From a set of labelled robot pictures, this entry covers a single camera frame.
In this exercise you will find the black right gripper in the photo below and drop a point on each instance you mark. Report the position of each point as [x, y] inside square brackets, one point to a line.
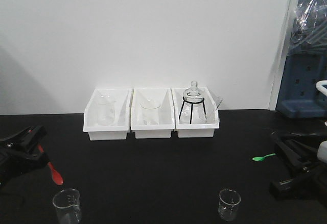
[300, 156]

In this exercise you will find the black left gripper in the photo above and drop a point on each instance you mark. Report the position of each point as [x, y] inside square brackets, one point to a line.
[21, 161]

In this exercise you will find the red plastic spoon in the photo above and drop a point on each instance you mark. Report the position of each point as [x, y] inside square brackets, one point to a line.
[56, 176]

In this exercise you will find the green plastic spoon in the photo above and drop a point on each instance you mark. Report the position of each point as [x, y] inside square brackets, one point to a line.
[262, 158]

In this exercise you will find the black lab sink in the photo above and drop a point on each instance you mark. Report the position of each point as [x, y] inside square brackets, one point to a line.
[309, 139]

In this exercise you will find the left small glass beaker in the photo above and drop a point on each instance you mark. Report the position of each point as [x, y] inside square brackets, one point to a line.
[67, 206]

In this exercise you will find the small glass beaker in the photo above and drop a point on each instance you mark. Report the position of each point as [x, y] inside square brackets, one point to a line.
[229, 201]
[67, 206]

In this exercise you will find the blue pegboard drying rack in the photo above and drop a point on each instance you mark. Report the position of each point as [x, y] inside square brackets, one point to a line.
[298, 96]

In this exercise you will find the right small glass beaker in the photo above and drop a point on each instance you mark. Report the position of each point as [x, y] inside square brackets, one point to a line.
[229, 201]

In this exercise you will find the left white storage bin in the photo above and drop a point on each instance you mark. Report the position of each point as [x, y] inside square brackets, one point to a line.
[121, 126]

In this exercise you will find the white storage bin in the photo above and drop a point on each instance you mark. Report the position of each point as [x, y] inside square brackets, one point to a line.
[121, 126]
[199, 128]
[166, 113]

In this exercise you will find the glass beaker in left bin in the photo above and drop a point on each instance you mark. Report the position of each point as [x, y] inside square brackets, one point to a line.
[105, 110]

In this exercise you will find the glass beaker in bin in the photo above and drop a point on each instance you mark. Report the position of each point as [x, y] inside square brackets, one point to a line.
[105, 110]
[150, 112]

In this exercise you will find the small glass funnel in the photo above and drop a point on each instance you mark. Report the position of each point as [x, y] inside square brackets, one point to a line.
[210, 117]

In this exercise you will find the right white storage bin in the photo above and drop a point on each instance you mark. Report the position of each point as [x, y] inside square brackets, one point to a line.
[199, 128]

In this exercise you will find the glass beaker in middle bin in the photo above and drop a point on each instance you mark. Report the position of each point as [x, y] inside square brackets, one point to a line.
[150, 112]

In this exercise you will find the middle white storage bin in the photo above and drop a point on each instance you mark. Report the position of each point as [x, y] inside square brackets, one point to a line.
[166, 113]

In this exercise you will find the glass flask on tripod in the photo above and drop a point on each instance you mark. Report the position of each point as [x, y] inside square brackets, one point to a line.
[193, 94]

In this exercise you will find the clear plastic bag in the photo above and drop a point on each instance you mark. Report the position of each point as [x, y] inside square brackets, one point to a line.
[309, 28]

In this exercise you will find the black wire tripod stand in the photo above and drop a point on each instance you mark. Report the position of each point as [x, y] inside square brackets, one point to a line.
[188, 109]

